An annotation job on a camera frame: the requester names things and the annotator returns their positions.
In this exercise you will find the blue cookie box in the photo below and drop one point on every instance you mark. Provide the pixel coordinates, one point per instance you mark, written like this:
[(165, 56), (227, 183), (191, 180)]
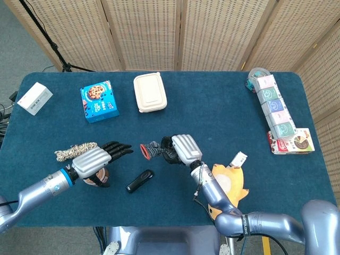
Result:
[(98, 102)]

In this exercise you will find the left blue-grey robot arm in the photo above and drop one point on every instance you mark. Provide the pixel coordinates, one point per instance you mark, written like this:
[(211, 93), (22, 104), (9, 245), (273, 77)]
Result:
[(40, 187)]

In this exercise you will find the beige lidded lunch box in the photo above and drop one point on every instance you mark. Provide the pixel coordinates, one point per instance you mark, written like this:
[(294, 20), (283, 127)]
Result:
[(150, 93)]

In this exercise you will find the red white snack box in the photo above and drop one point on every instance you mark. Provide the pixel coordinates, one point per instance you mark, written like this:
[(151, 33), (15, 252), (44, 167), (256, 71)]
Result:
[(290, 146)]

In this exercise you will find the black power adapter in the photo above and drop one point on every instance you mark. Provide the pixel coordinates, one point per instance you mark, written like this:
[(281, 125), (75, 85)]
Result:
[(13, 96)]

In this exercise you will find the white cardboard box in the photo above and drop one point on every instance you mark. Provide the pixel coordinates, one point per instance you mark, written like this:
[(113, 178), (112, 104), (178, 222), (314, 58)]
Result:
[(34, 98)]

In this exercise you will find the wicker folding screen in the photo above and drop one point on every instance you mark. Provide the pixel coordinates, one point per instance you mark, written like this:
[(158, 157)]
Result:
[(146, 34)]

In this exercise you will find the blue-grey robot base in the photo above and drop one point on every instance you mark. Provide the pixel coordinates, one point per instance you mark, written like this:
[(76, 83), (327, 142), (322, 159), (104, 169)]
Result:
[(162, 241)]

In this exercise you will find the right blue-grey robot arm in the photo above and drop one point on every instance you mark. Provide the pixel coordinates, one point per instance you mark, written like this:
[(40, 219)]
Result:
[(212, 191)]

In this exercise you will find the black tripod stand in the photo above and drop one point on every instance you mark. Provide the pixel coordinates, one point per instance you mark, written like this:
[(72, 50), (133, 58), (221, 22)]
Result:
[(50, 43)]

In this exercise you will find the brown lidded plastic jar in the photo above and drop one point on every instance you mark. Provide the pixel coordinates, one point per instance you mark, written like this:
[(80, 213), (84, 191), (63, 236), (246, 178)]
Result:
[(105, 175)]

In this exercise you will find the black stapler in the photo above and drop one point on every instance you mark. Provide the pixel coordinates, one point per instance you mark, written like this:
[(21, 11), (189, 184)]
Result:
[(139, 182)]

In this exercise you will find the black-gray knit glove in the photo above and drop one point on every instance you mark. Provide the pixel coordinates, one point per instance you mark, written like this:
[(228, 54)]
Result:
[(152, 150)]

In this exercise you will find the white robot base pad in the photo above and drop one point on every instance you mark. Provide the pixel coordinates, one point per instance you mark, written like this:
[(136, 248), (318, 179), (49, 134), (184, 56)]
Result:
[(224, 250), (111, 248)]

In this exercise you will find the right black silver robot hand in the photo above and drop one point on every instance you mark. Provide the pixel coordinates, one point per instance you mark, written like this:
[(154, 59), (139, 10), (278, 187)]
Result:
[(187, 150)]

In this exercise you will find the clear plastic teal item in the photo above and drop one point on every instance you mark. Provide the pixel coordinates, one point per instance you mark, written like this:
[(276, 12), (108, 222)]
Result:
[(252, 79)]

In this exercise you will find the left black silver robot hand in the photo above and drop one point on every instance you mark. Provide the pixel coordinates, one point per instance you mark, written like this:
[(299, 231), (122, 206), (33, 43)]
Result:
[(90, 162)]

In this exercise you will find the clear pack of colourful cubes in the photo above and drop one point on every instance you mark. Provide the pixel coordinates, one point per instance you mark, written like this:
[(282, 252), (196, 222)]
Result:
[(275, 106)]

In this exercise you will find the yellow plush toy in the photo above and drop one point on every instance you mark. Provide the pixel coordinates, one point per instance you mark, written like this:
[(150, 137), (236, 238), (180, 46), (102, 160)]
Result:
[(236, 180)]

